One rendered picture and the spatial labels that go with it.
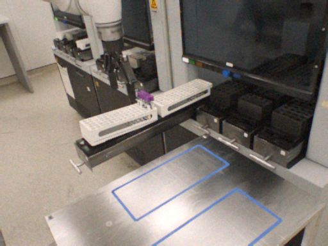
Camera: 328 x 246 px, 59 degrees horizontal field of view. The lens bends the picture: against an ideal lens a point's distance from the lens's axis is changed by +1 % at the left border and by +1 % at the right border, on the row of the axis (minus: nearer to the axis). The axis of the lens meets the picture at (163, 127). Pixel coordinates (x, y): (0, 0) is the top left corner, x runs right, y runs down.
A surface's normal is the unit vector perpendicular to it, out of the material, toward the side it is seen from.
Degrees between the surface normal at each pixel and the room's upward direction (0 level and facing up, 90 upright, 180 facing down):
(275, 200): 0
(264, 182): 0
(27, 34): 90
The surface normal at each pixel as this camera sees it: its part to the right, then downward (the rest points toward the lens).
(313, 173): -0.10, -0.84
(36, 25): 0.61, 0.37
